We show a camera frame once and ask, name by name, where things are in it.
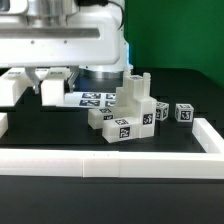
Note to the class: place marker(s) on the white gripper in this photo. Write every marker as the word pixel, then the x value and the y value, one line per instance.
pixel 48 33

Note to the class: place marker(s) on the white chair back frame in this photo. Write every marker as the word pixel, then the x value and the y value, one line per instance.
pixel 14 82

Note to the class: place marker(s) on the white chair seat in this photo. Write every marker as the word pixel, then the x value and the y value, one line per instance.
pixel 133 100

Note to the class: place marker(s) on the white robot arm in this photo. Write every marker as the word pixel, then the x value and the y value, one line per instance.
pixel 60 33

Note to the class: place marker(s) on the white marker sheet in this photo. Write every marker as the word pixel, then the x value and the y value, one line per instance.
pixel 88 100

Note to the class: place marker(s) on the white U-shaped fence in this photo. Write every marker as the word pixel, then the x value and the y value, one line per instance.
pixel 206 165

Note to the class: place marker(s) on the white tagged cube left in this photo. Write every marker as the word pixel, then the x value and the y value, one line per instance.
pixel 162 111

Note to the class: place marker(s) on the white tagged cube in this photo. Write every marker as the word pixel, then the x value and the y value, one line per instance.
pixel 162 111
pixel 184 112

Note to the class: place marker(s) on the white tagged cube right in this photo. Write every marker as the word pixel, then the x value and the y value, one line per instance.
pixel 184 112

